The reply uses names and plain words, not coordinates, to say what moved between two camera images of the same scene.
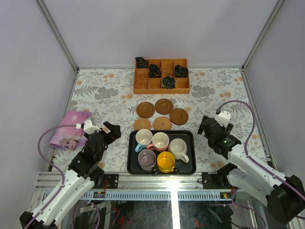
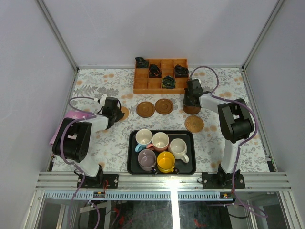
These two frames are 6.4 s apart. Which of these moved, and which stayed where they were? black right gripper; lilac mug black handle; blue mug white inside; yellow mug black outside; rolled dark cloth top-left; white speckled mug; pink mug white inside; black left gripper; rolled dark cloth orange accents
Moved: black right gripper; black left gripper
Stayed: rolled dark cloth top-left; lilac mug black handle; white speckled mug; rolled dark cloth orange accents; blue mug white inside; pink mug white inside; yellow mug black outside
